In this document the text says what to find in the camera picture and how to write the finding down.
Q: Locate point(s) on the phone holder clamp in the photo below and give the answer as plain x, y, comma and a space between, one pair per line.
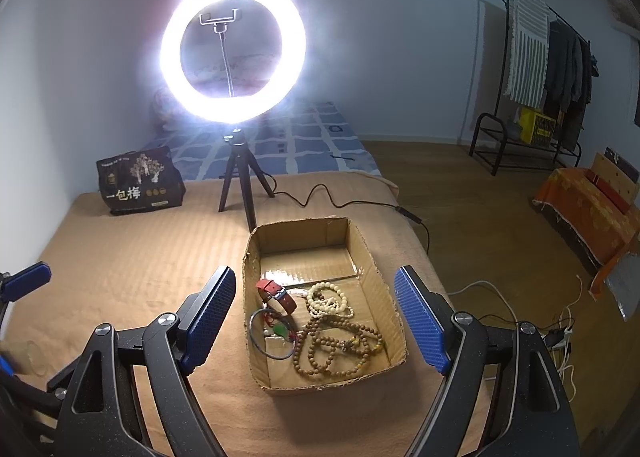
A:
220, 27

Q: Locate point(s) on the orange covered side table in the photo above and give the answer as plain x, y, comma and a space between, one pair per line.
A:
585, 207

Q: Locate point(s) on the clear glass bangle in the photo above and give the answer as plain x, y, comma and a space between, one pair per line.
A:
29, 357

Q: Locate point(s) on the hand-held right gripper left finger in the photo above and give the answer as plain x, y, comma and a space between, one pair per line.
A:
210, 322

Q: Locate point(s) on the silver foil bag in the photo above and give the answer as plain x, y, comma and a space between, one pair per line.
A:
625, 287

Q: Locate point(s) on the blue patterned bedsheet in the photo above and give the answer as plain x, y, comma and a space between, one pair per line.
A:
310, 147

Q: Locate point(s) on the black printed snack bag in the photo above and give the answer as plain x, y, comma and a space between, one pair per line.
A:
135, 187

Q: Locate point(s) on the cardboard box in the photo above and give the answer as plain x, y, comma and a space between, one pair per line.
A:
300, 237

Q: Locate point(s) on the red flat box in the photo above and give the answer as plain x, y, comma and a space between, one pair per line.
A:
607, 192

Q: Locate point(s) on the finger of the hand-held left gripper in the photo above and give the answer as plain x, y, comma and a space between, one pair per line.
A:
25, 281
30, 402

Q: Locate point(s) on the black tripod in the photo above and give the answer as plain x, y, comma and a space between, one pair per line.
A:
235, 172

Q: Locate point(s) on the white power strip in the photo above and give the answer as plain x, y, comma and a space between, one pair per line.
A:
557, 335

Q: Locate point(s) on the dark hanging clothes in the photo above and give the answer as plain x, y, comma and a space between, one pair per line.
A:
565, 72

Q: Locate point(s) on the yellow plastic crate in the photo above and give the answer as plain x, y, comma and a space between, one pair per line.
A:
537, 127

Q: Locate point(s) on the striped towel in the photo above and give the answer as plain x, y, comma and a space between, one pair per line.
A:
527, 52

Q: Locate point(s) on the black metal clothes rack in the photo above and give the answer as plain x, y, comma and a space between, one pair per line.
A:
487, 118

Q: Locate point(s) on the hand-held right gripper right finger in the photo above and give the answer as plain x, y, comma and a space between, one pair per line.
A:
417, 322

